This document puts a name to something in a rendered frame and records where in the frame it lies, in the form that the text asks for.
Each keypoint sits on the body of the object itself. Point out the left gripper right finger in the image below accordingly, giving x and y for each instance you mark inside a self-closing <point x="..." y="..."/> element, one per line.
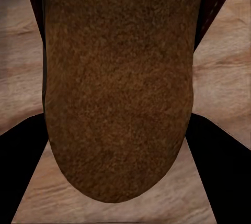
<point x="224" y="165"/>

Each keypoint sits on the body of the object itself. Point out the sandal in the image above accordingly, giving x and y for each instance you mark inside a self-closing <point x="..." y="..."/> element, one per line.
<point x="117" y="88"/>

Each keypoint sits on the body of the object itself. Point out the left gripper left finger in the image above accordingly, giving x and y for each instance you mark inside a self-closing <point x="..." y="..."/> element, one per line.
<point x="20" y="151"/>

